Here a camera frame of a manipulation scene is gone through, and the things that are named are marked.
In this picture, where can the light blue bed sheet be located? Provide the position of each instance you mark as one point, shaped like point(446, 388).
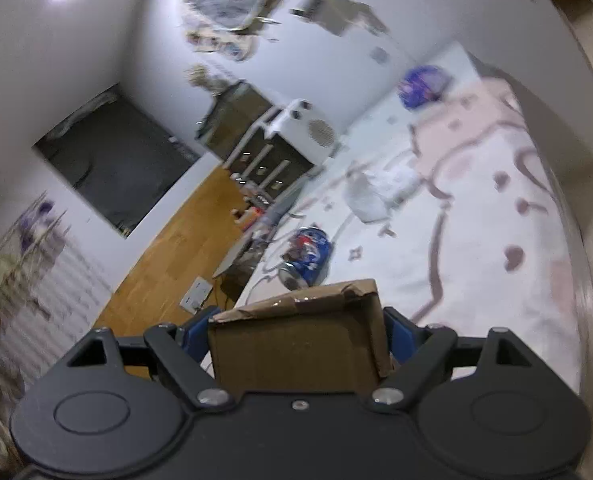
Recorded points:
point(376, 120)

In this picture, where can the white fan heater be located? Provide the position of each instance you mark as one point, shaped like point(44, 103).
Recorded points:
point(304, 132)

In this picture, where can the small wall shelf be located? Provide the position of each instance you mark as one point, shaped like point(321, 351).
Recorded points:
point(310, 4)

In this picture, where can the brown cardboard box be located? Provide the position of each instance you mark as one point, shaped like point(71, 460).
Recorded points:
point(296, 350)

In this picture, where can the dark drawer chest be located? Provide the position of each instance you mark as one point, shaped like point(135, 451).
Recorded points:
point(271, 160)

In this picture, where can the blue drink can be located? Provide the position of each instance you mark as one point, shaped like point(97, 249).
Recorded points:
point(309, 255)

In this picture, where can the grey side table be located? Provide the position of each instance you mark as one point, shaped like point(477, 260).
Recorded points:
point(256, 240)

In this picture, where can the clear plastic bag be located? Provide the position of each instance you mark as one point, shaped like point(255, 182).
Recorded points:
point(366, 200)

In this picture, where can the headboard wall socket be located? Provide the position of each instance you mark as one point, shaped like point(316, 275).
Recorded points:
point(195, 295)

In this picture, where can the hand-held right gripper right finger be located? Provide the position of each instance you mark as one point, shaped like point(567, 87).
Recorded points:
point(401, 335)

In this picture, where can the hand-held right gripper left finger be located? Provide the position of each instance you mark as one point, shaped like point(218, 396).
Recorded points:
point(195, 340)

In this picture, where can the pink printed blanket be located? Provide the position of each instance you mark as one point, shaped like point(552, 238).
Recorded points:
point(476, 240)

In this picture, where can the purple snack packet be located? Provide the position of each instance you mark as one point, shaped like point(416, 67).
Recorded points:
point(424, 86)

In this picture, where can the dried flower bunch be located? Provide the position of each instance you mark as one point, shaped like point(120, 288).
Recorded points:
point(204, 79)

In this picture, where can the wall photo collage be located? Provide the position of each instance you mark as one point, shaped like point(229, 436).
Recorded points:
point(231, 5)

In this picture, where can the orange box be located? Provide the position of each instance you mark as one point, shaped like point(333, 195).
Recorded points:
point(249, 216)

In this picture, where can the floral striped curtain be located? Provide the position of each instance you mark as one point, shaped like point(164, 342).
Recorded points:
point(21, 285)

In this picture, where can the white paper packet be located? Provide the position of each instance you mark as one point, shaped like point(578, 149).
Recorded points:
point(401, 177)

